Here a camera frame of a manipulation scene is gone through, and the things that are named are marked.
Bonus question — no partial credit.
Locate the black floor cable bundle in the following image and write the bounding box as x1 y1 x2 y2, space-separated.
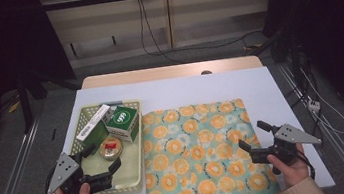
283 46 328 150

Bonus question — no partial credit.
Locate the long green and white box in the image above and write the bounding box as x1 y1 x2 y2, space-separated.
72 103 118 154

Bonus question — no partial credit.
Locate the round tin with red label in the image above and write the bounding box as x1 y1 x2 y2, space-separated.
97 135 126 163

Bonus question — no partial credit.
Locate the green and white cube box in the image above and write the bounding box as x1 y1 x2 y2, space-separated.
103 103 144 147

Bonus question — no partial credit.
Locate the white power strip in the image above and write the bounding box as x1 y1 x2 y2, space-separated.
306 98 322 113

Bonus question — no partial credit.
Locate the pale yellow plastic basket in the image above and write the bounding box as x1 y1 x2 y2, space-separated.
62 97 153 194

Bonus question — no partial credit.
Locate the black wall cable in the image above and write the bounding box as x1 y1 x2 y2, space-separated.
139 0 188 69
135 0 266 59

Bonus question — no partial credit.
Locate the right hand-held gripper cable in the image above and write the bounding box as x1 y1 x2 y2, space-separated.
296 150 317 182

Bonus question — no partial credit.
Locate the white floor cable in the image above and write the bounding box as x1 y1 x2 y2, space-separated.
300 63 344 140

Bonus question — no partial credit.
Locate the orange print cloth bag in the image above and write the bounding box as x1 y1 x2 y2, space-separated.
134 93 283 194

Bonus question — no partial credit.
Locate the small black stick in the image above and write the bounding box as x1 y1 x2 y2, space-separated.
49 127 59 142

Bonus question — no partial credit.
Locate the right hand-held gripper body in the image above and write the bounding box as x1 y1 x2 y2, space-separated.
246 119 325 171

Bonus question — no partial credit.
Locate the person's right hand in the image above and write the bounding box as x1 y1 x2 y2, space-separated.
266 142 312 191

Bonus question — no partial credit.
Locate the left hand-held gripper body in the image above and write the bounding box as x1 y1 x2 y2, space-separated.
42 146 116 194

